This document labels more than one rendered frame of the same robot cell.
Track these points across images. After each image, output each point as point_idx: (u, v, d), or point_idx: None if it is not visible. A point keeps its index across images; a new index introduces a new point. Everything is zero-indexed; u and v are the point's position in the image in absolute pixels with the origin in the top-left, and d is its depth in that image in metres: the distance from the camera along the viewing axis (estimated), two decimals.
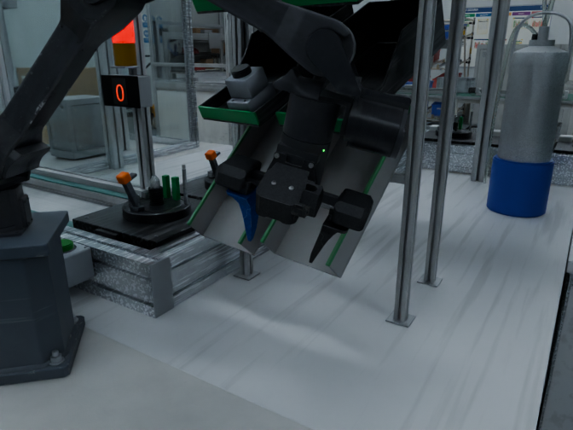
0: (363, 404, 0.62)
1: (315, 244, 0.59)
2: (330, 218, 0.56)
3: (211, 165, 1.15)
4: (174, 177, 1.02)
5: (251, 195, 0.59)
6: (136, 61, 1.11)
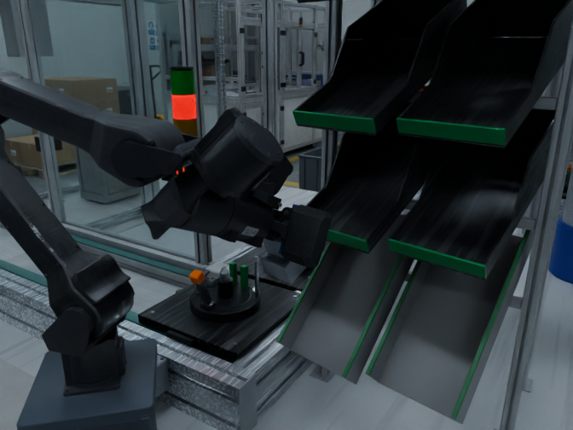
0: None
1: None
2: None
3: None
4: (243, 267, 0.96)
5: None
6: (197, 136, 1.05)
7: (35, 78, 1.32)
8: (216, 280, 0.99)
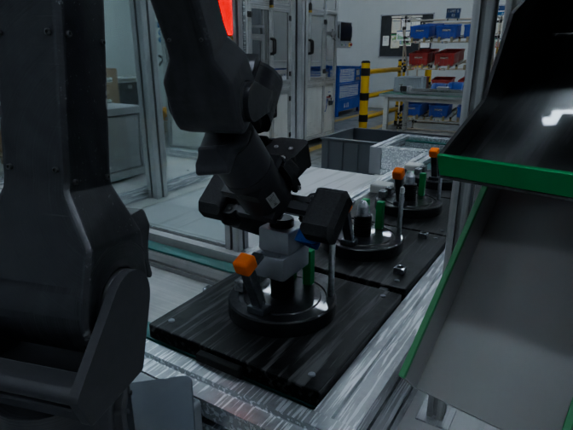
0: None
1: None
2: None
3: None
4: (309, 252, 0.63)
5: None
6: None
7: None
8: None
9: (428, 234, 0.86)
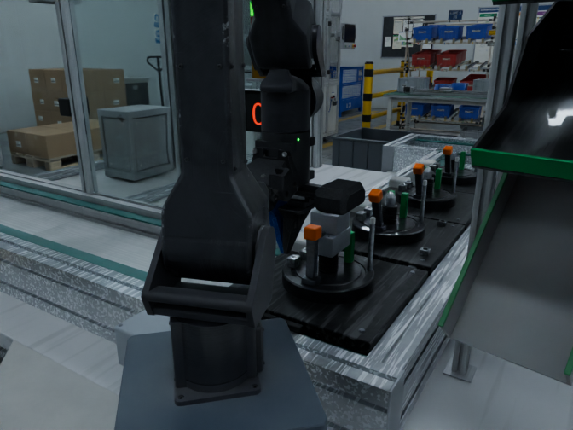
0: None
1: (283, 232, 0.59)
2: (288, 203, 0.57)
3: (373, 209, 0.87)
4: (350, 233, 0.74)
5: (274, 204, 0.59)
6: None
7: (66, 18, 1.10)
8: None
9: (446, 222, 0.97)
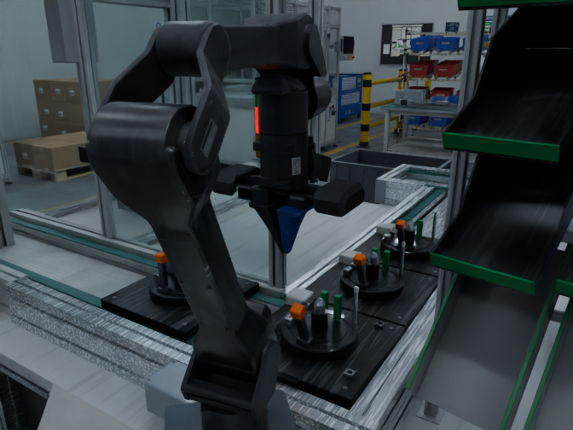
0: None
1: None
2: None
3: (296, 324, 0.80)
4: None
5: None
6: None
7: (89, 87, 1.24)
8: None
9: (384, 325, 0.90)
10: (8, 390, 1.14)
